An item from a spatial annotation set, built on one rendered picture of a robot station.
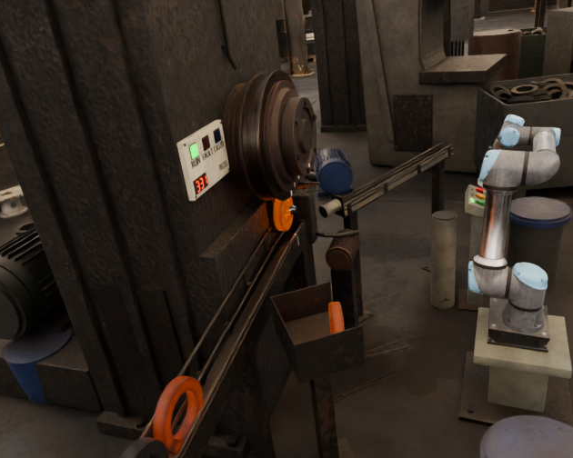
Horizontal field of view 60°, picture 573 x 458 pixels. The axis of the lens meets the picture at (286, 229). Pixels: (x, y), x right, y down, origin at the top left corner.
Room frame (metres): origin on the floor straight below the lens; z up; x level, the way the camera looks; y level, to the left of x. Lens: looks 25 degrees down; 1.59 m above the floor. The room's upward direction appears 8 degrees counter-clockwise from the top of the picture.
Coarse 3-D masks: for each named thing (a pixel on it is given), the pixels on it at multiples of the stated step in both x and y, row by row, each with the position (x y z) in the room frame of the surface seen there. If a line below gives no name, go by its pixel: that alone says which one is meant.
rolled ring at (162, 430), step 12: (168, 384) 0.96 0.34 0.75; (180, 384) 0.96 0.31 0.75; (192, 384) 0.99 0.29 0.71; (168, 396) 0.92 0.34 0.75; (192, 396) 1.00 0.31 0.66; (156, 408) 0.90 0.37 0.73; (168, 408) 0.90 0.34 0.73; (192, 408) 0.99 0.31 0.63; (156, 420) 0.88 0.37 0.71; (168, 420) 0.89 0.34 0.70; (192, 420) 0.97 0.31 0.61; (156, 432) 0.87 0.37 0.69; (168, 432) 0.88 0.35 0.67; (180, 432) 0.94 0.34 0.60; (168, 444) 0.87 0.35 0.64; (180, 444) 0.90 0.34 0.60
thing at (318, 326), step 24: (312, 288) 1.37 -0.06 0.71; (288, 312) 1.34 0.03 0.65; (312, 312) 1.36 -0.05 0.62; (288, 336) 1.14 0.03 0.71; (312, 336) 1.26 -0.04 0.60; (336, 336) 1.11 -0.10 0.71; (360, 336) 1.13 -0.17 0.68; (312, 360) 1.09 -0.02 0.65; (336, 360) 1.11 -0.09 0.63; (360, 360) 1.12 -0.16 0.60; (312, 384) 1.24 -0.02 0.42; (336, 432) 1.23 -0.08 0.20; (312, 456) 1.31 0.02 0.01; (336, 456) 1.23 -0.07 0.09
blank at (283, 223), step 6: (276, 204) 1.74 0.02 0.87; (282, 204) 1.74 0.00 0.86; (276, 210) 1.73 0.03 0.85; (282, 210) 1.74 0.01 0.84; (276, 216) 1.72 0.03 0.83; (282, 216) 1.73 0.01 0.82; (288, 216) 1.80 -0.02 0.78; (276, 222) 1.72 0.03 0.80; (282, 222) 1.72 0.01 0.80; (288, 222) 1.78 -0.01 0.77; (276, 228) 1.74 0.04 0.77; (282, 228) 1.73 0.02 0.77; (288, 228) 1.78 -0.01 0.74
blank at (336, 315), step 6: (330, 306) 1.20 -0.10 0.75; (336, 306) 1.20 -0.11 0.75; (330, 312) 1.19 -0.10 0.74; (336, 312) 1.17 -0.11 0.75; (330, 318) 1.21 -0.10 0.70; (336, 318) 1.16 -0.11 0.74; (342, 318) 1.15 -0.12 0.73; (330, 324) 1.23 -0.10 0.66; (336, 324) 1.14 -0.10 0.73; (342, 324) 1.14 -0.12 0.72; (330, 330) 1.24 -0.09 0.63; (336, 330) 1.13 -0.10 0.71; (342, 330) 1.13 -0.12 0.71
